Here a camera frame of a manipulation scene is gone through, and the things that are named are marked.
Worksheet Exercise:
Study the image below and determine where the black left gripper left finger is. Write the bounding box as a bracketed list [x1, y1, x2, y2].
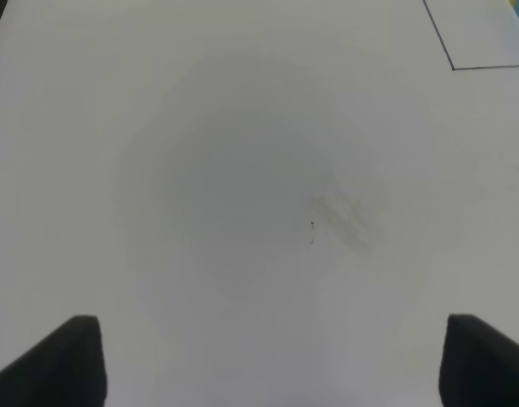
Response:
[0, 315, 108, 407]

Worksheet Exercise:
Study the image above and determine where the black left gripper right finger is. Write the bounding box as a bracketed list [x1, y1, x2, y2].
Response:
[438, 315, 519, 407]

